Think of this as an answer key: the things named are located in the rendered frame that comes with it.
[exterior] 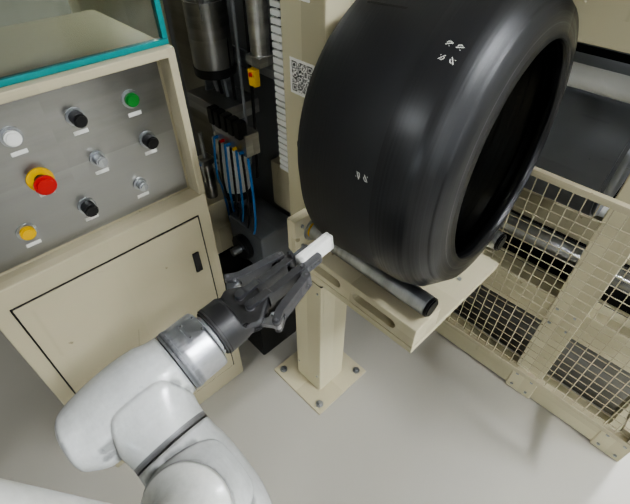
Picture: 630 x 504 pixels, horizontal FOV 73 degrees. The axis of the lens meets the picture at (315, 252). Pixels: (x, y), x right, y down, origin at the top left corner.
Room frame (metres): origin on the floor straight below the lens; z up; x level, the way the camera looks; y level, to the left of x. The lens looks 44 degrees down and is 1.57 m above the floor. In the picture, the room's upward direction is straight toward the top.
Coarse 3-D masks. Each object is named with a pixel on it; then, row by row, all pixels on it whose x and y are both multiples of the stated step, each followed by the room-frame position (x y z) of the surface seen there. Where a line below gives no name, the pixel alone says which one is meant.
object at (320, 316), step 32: (288, 0) 0.92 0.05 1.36; (320, 0) 0.85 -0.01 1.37; (352, 0) 0.89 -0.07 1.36; (288, 32) 0.92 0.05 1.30; (320, 32) 0.85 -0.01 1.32; (288, 64) 0.92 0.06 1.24; (288, 96) 0.93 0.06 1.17; (288, 128) 0.93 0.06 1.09; (288, 160) 0.93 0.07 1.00; (320, 288) 0.85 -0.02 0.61; (320, 320) 0.85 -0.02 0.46; (320, 352) 0.85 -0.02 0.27; (320, 384) 0.85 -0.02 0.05
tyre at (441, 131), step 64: (384, 0) 0.69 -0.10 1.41; (448, 0) 0.64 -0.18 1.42; (512, 0) 0.62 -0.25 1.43; (320, 64) 0.66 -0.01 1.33; (384, 64) 0.60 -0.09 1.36; (512, 64) 0.57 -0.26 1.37; (320, 128) 0.60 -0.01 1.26; (384, 128) 0.54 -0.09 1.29; (448, 128) 0.51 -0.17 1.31; (512, 128) 0.90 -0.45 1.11; (320, 192) 0.58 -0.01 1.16; (384, 192) 0.50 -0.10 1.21; (448, 192) 0.48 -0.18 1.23; (512, 192) 0.75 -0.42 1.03; (384, 256) 0.50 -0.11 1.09; (448, 256) 0.51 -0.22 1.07
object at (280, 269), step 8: (288, 256) 0.47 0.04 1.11; (280, 264) 0.46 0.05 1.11; (288, 264) 0.46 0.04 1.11; (272, 272) 0.44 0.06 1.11; (280, 272) 0.45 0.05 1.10; (256, 280) 0.43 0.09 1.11; (264, 280) 0.43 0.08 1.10; (272, 280) 0.44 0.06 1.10; (240, 288) 0.41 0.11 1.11; (248, 288) 0.41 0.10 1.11; (264, 288) 0.43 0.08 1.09; (240, 296) 0.40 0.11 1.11
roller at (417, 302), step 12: (312, 228) 0.77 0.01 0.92; (336, 252) 0.70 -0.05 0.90; (348, 252) 0.69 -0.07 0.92; (360, 264) 0.65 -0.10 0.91; (372, 276) 0.63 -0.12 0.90; (384, 276) 0.61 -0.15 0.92; (384, 288) 0.60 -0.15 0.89; (396, 288) 0.58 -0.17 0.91; (408, 288) 0.58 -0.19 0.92; (420, 288) 0.58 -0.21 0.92; (408, 300) 0.56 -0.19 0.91; (420, 300) 0.55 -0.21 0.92; (432, 300) 0.54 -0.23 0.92; (420, 312) 0.53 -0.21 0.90; (432, 312) 0.54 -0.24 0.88
